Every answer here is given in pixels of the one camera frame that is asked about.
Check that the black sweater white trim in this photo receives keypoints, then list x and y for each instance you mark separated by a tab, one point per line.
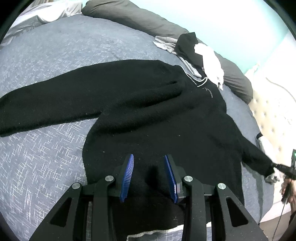
149	109

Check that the dark grey long pillow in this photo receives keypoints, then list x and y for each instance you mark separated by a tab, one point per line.
165	36

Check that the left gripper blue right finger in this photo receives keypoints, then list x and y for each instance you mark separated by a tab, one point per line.
229	218

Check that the person's right forearm black sleeve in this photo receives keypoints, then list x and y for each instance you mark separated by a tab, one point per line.
291	228

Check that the white garment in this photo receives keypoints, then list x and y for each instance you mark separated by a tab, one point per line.
211	64

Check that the black garment in pile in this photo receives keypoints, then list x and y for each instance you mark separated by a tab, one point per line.
185	49

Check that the person's right hand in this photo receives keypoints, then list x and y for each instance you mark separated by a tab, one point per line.
291	193

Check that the cream tufted headboard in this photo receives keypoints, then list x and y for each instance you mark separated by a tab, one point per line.
274	110

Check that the light grey duvet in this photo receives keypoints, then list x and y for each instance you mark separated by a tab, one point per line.
37	15

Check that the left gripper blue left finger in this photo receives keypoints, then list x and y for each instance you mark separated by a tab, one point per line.
67	220

